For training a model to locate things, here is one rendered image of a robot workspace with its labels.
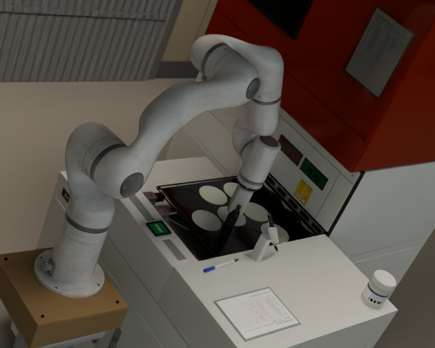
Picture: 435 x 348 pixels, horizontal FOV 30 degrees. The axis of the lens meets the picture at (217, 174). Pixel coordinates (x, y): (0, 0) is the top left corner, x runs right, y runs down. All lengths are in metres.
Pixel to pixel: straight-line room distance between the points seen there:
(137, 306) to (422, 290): 2.42
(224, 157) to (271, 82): 0.82
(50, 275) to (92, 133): 0.41
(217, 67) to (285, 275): 0.69
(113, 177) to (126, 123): 2.79
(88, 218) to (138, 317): 0.49
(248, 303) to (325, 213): 0.54
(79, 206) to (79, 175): 0.08
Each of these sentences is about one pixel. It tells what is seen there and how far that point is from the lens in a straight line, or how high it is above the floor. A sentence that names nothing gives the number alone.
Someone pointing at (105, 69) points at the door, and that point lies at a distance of 4.99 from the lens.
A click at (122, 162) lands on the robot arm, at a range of 1.92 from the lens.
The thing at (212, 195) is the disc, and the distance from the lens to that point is 2.70.
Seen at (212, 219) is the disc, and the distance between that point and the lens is 2.59.
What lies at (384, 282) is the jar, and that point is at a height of 1.06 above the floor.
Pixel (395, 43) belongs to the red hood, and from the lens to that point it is 2.38.
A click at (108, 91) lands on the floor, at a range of 4.95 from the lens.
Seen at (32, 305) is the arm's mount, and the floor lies 0.90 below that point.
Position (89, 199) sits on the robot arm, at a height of 1.16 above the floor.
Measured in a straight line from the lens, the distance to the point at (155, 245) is 2.29.
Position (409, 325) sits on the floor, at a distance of 4.25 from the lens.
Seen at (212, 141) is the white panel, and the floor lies 0.89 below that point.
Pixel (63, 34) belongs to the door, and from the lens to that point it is 4.70.
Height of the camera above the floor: 2.35
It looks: 31 degrees down
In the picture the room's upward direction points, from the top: 24 degrees clockwise
